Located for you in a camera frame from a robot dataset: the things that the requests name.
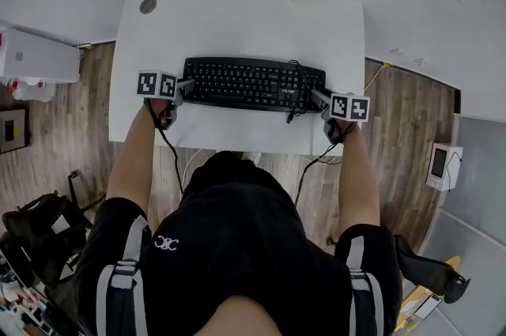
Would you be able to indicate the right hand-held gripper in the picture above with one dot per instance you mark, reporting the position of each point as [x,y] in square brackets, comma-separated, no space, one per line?
[350,108]

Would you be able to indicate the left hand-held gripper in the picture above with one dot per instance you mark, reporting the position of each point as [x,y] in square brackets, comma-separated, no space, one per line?
[156,84]

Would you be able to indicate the black keyboard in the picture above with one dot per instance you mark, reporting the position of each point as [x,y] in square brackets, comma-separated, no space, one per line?
[237,83]

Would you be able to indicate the person's left forearm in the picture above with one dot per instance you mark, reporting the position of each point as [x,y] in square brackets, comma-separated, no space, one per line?
[130,160]

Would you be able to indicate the person's right forearm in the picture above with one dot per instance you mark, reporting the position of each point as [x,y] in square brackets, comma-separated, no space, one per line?
[357,184]

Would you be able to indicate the round grey desk grommet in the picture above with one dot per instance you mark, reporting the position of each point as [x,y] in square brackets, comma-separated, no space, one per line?
[148,6]

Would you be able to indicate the white device with screen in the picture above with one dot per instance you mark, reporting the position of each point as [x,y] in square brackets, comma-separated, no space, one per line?
[439,164]

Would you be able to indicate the white cabinet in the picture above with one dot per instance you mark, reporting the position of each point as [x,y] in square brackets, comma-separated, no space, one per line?
[39,57]

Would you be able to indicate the clear plastic bag red labels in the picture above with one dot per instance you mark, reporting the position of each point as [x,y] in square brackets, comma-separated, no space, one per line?
[31,91]

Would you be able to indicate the person's black shirt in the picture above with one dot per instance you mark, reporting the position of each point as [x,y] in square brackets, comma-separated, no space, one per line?
[237,247]

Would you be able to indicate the black framed picture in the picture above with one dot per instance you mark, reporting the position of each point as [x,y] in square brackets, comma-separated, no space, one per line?
[12,129]

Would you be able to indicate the black office chair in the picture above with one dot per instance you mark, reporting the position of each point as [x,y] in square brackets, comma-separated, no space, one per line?
[427,271]

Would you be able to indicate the black backpack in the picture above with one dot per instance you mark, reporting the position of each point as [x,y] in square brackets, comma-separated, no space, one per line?
[43,231]

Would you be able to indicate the round wooden table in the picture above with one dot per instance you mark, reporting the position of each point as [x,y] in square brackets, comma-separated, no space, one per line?
[411,303]

